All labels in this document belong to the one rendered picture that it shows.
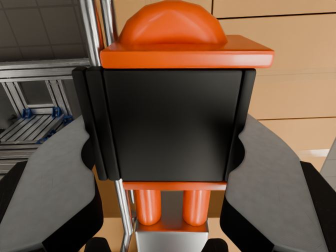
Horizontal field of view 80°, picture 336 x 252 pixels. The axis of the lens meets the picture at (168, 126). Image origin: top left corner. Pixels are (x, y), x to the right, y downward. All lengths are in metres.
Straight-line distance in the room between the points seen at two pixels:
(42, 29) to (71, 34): 0.17
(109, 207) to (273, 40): 0.74
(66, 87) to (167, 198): 1.17
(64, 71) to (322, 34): 1.16
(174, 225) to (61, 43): 1.38
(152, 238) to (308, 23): 0.84
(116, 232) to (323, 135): 0.97
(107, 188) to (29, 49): 1.24
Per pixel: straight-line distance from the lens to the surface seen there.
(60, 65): 1.26
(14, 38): 1.62
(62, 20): 1.45
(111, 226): 0.46
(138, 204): 0.17
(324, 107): 1.07
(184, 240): 0.19
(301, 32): 0.90
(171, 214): 0.19
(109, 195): 0.48
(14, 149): 0.77
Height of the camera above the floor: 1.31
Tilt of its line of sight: 59 degrees down
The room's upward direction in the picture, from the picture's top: 179 degrees counter-clockwise
